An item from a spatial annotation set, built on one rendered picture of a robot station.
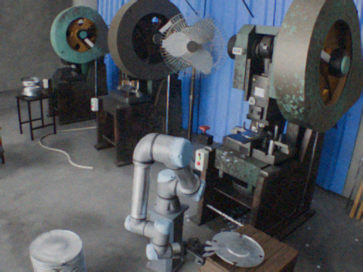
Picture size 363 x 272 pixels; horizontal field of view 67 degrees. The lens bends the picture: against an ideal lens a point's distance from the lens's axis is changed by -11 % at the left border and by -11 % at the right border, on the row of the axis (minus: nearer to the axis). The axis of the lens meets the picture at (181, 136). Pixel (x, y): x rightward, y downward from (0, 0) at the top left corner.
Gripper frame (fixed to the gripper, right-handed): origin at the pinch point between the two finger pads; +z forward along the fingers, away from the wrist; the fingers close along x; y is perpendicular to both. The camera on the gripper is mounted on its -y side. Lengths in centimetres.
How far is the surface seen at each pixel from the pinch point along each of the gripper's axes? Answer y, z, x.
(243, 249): -1.7, 15.0, 0.2
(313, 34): 7, 26, -111
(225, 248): 1.1, 5.3, 0.3
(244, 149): 57, 39, -34
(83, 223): 95, -56, 51
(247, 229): 17.3, 28.9, 1.4
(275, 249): -5.1, 34.3, 0.3
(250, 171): 44, 39, -24
